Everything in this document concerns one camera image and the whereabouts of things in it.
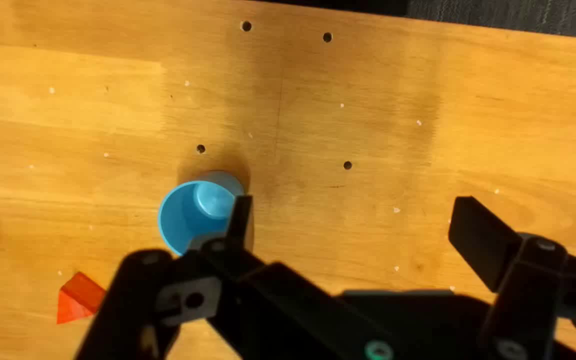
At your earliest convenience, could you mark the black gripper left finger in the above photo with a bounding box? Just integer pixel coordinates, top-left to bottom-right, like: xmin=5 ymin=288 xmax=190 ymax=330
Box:
xmin=74 ymin=195 xmax=404 ymax=360

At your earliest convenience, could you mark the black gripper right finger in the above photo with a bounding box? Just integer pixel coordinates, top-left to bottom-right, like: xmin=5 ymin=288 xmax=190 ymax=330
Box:
xmin=446 ymin=195 xmax=576 ymax=360

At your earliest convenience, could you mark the blue plastic cup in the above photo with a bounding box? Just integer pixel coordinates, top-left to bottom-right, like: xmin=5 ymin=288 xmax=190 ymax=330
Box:
xmin=156 ymin=170 xmax=256 ymax=258

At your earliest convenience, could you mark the red cube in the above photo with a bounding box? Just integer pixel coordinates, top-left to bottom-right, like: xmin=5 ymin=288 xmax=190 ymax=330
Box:
xmin=55 ymin=270 xmax=107 ymax=326

